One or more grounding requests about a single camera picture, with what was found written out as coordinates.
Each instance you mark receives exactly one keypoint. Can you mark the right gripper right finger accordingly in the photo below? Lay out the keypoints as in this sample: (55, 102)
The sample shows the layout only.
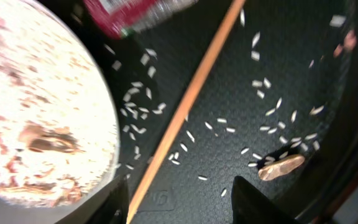
(250, 206)

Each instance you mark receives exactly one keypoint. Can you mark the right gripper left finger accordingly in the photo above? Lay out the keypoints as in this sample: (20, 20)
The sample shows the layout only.
(109, 206)

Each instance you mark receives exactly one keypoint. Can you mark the grey plate with rice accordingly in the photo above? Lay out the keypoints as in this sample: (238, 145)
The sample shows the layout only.
(58, 127)

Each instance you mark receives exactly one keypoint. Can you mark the red snack wrapper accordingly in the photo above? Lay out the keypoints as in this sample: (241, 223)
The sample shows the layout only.
(120, 18)

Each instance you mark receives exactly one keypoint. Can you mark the wooden chopstick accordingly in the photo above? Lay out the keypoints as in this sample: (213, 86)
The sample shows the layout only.
(186, 104)

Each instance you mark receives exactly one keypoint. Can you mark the peanut on tray right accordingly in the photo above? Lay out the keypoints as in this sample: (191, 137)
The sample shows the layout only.
(281, 167)

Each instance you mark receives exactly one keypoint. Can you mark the round black tray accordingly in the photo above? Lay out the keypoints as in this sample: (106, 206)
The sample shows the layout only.
(285, 83)

